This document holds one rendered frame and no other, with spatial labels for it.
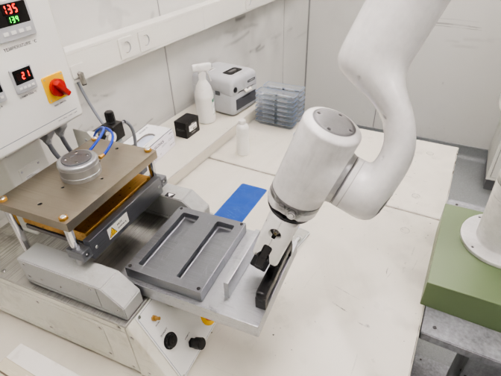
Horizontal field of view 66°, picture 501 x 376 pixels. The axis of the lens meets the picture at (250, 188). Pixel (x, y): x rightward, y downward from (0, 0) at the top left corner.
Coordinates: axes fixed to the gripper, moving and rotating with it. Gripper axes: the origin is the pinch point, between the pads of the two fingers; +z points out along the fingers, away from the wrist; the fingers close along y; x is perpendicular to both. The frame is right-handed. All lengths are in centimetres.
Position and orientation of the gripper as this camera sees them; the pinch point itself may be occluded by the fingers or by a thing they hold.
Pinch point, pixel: (262, 259)
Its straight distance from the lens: 72.8
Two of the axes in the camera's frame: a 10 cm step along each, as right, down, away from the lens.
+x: -8.7, -4.7, 1.2
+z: -2.8, 6.9, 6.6
